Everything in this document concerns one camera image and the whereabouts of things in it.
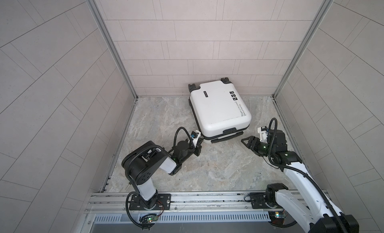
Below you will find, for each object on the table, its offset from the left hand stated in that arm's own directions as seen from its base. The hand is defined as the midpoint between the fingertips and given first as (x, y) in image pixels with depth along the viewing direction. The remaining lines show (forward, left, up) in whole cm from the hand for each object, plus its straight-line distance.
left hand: (206, 138), depth 86 cm
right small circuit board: (-37, -32, -6) cm, 49 cm away
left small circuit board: (-37, +26, -3) cm, 46 cm away
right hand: (-5, -19, +6) cm, 21 cm away
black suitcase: (+11, -7, +13) cm, 18 cm away
